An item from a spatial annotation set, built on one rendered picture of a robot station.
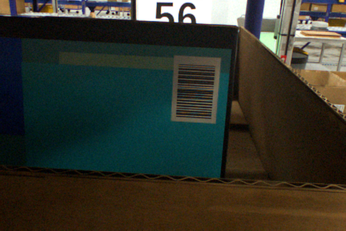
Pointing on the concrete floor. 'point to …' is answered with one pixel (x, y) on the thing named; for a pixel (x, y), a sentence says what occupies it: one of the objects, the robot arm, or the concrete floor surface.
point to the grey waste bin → (298, 60)
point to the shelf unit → (257, 0)
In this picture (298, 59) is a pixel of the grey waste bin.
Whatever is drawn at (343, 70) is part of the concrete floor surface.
